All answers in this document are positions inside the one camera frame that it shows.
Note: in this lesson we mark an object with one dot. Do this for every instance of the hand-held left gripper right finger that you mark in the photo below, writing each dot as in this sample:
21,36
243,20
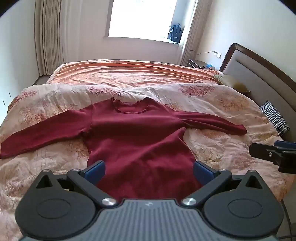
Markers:
203,172

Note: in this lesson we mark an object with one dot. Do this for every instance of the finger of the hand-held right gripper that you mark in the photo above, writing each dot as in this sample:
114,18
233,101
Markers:
285,144
261,151

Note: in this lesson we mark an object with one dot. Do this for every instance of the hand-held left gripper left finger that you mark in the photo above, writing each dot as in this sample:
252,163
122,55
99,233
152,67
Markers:
95,172

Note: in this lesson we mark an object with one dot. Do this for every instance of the dark red long-sleeved sweater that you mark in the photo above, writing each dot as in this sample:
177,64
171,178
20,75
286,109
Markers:
138,143

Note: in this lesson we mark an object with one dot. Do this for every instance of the black white houndstooth pillow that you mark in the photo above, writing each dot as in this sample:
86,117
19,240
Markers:
275,117

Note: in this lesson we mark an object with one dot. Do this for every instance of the grey padded wooden headboard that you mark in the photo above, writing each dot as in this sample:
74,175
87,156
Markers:
261,76

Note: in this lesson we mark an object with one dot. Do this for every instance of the olive green pillow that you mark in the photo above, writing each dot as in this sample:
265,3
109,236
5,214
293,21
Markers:
231,82

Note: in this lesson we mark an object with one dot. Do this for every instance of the floral beige quilt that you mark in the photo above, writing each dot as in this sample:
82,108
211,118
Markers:
57,104

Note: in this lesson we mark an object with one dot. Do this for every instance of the blue tissue box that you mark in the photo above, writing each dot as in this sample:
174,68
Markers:
211,67

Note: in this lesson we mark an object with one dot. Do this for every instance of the orange striped bed sheet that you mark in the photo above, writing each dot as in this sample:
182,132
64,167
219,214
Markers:
129,71

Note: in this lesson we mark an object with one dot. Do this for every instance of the grey nightstand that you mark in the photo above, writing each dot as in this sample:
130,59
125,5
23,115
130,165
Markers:
196,63

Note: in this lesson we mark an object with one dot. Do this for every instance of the beige pleated curtain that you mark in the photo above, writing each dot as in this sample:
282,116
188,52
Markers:
50,34
192,34

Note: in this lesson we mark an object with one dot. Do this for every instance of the dark blue backpack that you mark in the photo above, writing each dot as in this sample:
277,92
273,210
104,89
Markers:
175,33

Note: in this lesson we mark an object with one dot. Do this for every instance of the bright window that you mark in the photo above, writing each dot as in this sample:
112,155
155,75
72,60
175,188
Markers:
141,18

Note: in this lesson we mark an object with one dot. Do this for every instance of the white wall socket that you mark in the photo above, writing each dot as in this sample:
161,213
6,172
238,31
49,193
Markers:
217,55

